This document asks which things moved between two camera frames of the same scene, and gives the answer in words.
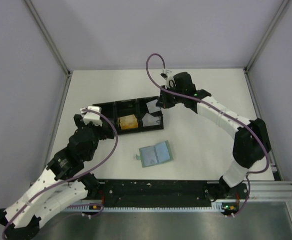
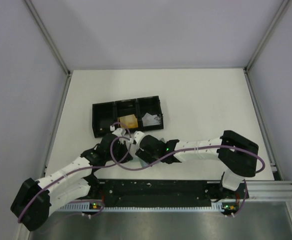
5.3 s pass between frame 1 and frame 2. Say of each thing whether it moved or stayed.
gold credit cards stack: stayed
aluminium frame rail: stayed
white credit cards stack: stayed
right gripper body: moved
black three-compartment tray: stayed
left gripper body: moved
